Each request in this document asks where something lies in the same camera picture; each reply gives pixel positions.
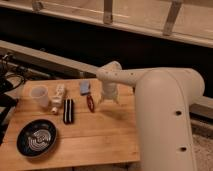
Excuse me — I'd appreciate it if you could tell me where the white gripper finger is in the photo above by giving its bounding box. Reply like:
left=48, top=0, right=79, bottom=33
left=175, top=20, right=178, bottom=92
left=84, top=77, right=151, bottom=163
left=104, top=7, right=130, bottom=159
left=99, top=95, right=106, bottom=103
left=113, top=96, right=119, bottom=104

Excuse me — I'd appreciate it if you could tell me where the translucent plastic cup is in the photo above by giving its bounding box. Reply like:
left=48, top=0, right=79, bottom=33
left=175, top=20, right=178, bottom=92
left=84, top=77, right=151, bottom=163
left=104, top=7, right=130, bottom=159
left=30, top=86, right=49, bottom=108

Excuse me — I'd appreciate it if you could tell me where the white plastic bottle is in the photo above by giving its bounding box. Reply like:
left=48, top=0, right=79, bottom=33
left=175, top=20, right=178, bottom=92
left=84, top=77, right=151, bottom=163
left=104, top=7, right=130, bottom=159
left=51, top=84, right=66, bottom=114

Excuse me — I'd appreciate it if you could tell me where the dark patterned plate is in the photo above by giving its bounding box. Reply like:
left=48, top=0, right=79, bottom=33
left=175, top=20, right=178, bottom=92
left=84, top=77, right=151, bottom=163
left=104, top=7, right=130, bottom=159
left=16, top=119, right=57, bottom=158

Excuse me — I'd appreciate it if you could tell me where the metal railing frame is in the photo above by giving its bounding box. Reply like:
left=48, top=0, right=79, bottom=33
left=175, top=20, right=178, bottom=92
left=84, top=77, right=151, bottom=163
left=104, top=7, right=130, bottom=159
left=0, top=0, right=213, bottom=48

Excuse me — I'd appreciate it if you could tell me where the blue sponge block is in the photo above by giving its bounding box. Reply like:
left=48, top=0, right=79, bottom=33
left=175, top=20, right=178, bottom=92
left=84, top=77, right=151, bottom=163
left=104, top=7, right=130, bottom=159
left=80, top=80, right=90, bottom=95

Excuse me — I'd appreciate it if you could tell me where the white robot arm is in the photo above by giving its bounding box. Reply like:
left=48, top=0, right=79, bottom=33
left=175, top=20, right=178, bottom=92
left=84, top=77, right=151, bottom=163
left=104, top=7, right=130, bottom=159
left=96, top=61, right=205, bottom=171

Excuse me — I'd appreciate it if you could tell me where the black striped harmonica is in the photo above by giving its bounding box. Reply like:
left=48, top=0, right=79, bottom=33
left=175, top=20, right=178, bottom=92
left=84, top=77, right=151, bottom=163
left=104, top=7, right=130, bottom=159
left=63, top=99, right=74, bottom=124

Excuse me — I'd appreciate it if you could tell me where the black equipment with cables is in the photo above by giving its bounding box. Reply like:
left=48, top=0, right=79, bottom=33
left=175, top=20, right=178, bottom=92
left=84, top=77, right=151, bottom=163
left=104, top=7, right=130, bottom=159
left=0, top=53, right=25, bottom=145

